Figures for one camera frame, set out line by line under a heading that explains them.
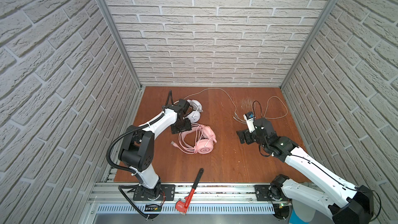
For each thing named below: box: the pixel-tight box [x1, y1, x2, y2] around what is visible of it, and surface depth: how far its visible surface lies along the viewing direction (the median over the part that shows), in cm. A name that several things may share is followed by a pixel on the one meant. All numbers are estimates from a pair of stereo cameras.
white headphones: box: [183, 99, 204, 123], surface depth 100 cm
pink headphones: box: [170, 123, 218, 154], surface depth 87 cm
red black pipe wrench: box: [175, 168, 204, 216], surface depth 71 cm
